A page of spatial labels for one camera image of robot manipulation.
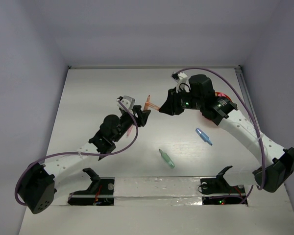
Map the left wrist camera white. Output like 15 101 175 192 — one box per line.
117 95 135 113

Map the orange round organizer container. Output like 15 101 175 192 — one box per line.
198 92 233 124

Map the purple cable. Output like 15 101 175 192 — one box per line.
172 68 267 205
14 100 139 206

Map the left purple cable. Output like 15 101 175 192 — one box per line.
14 100 139 206

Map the pink highlighter pen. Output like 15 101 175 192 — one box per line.
126 125 133 137

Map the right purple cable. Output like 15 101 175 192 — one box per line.
172 68 267 205

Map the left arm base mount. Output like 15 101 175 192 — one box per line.
67 168 115 206

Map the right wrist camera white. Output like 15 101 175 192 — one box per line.
171 72 190 93

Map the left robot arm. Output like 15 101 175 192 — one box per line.
14 104 151 214

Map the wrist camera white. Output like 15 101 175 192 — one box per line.
171 72 190 93
117 95 135 113

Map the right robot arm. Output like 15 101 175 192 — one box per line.
159 73 294 193

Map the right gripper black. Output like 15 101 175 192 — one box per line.
159 86 204 115

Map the blue highlighter pen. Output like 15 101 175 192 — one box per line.
196 128 213 146

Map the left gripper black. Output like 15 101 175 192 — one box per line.
112 106 149 142

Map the green highlighter pen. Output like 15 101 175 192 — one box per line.
158 149 175 169

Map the silver taped front panel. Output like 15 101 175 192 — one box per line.
113 177 202 207

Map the aluminium rail right edge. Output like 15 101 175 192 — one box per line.
235 65 275 174

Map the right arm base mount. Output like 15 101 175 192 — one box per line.
197 166 246 206

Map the orange highlighter pen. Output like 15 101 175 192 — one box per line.
143 95 160 111

